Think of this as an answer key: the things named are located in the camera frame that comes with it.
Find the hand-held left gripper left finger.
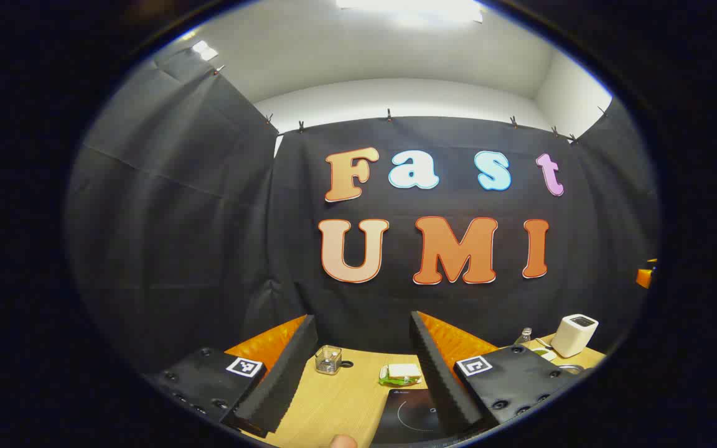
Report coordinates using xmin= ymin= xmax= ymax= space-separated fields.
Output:
xmin=144 ymin=314 xmax=320 ymax=439

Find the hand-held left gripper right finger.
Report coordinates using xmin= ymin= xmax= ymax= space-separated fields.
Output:
xmin=410 ymin=311 xmax=583 ymax=437

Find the black induction cooktop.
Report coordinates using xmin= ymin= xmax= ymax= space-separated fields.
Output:
xmin=371 ymin=388 xmax=452 ymax=445

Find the sandwich with lettuce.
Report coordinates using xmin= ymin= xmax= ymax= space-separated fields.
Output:
xmin=378 ymin=363 xmax=423 ymax=387

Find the metal mesh holder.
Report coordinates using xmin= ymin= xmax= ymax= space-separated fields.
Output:
xmin=315 ymin=345 xmax=342 ymax=375

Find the white toaster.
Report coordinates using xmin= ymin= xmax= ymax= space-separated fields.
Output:
xmin=550 ymin=314 xmax=599 ymax=358

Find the black backdrop cloth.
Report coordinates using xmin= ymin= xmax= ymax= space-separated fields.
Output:
xmin=65 ymin=47 xmax=663 ymax=374

